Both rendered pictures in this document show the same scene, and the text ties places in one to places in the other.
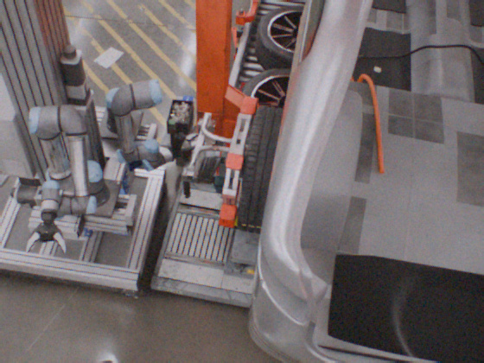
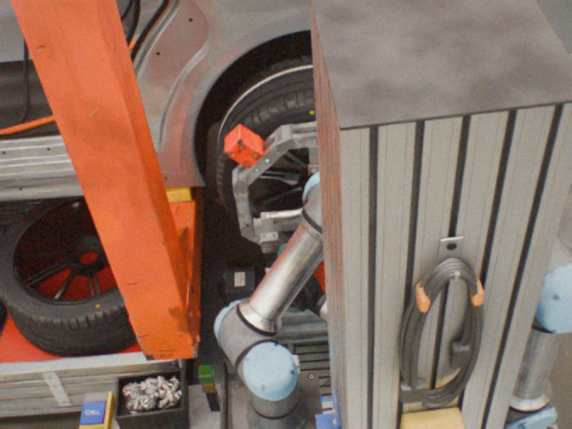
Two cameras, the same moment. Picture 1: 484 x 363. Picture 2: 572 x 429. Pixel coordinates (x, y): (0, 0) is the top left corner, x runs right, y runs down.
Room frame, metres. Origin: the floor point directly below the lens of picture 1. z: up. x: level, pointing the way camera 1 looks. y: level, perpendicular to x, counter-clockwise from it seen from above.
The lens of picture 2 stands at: (2.20, 1.60, 2.50)
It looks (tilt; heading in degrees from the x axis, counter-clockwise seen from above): 46 degrees down; 264
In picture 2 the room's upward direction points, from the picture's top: 6 degrees counter-clockwise
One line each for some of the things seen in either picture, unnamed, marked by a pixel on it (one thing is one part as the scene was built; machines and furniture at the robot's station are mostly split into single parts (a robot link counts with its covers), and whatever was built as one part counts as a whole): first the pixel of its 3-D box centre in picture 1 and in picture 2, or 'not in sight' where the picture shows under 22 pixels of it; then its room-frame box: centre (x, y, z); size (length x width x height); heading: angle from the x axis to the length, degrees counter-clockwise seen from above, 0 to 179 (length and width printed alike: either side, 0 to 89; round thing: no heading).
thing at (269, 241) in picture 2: (206, 125); (269, 234); (2.11, 0.17, 0.93); 0.09 x 0.05 x 0.05; 83
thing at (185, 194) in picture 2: not in sight; (172, 184); (2.39, -0.34, 0.71); 0.14 x 0.14 x 0.05; 83
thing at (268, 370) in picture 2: (117, 102); (270, 376); (2.18, 0.66, 0.98); 0.13 x 0.12 x 0.14; 109
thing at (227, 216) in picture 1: (227, 215); not in sight; (1.60, 0.03, 0.85); 0.09 x 0.08 x 0.07; 173
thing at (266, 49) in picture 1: (300, 43); not in sight; (3.47, -0.41, 0.39); 0.66 x 0.66 x 0.24
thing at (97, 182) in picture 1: (89, 175); not in sight; (1.68, 0.71, 0.98); 0.13 x 0.12 x 0.14; 100
